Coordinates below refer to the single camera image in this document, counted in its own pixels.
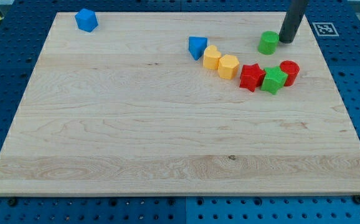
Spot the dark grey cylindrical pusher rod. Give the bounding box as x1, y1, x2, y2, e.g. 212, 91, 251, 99
279, 0, 309, 44

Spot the green cylinder block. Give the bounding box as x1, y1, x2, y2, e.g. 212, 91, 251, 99
258, 30, 279, 55

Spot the red star block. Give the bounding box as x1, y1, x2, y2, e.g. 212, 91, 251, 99
239, 63, 266, 92

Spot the green star block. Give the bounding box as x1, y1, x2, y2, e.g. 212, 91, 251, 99
260, 66, 288, 95

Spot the yellow hexagon block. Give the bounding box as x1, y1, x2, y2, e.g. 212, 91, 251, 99
217, 54, 239, 80

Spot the white fiducial marker tag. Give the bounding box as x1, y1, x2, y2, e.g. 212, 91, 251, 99
313, 22, 339, 37

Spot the yellow heart block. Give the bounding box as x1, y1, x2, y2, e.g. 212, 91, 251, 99
202, 45, 222, 70

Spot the blue pentagon block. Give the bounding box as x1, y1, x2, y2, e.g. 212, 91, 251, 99
75, 9, 98, 32

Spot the blue triangle block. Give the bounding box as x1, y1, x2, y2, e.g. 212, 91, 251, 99
188, 36, 208, 60

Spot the red cylinder block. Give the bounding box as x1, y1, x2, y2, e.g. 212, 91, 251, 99
280, 60, 300, 86

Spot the light wooden board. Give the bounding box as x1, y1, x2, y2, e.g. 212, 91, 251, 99
0, 12, 360, 197

